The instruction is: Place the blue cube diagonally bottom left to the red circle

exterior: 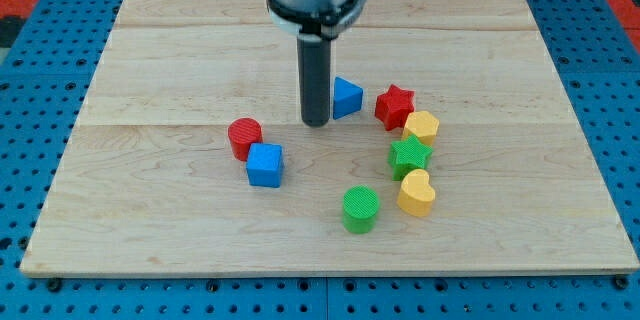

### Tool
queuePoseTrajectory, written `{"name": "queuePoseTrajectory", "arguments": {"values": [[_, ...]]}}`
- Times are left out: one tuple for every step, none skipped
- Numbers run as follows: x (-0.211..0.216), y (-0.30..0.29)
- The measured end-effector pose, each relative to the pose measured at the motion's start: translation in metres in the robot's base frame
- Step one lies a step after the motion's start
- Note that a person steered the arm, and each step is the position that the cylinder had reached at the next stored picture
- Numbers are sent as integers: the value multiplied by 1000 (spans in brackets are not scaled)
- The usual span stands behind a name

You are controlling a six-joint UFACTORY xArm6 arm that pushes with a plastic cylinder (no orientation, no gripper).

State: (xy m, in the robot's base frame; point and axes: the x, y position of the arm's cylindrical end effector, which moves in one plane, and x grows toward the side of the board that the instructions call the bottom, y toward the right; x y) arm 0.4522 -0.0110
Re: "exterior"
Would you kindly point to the red star block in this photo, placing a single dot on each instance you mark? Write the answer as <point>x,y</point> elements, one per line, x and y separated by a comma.
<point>393,107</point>

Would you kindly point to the blue triangle block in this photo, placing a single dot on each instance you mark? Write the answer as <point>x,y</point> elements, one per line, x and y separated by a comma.
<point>348,98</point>

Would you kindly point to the green star block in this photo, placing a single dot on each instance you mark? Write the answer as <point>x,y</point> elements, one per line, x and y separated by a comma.
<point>407,155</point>

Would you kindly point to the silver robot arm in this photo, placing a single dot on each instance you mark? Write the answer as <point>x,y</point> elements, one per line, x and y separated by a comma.
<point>315,24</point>

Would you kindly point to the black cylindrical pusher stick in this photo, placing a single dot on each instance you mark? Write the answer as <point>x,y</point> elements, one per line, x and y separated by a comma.
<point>314,66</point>

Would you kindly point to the green cylinder block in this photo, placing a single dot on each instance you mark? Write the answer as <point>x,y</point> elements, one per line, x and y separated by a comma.
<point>360,207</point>

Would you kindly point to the red cylinder block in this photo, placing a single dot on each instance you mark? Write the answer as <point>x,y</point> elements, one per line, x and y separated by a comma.
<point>242,133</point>

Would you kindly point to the light wooden board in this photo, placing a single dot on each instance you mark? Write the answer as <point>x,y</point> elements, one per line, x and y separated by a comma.
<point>148,186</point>

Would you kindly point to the yellow heart block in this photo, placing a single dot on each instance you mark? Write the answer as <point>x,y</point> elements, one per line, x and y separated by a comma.
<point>416,195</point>

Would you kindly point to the yellow hexagon block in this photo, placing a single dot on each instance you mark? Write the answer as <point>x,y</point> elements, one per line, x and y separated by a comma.
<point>423,125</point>

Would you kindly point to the blue cube block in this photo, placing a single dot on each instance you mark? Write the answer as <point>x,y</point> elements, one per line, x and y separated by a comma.
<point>264,165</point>

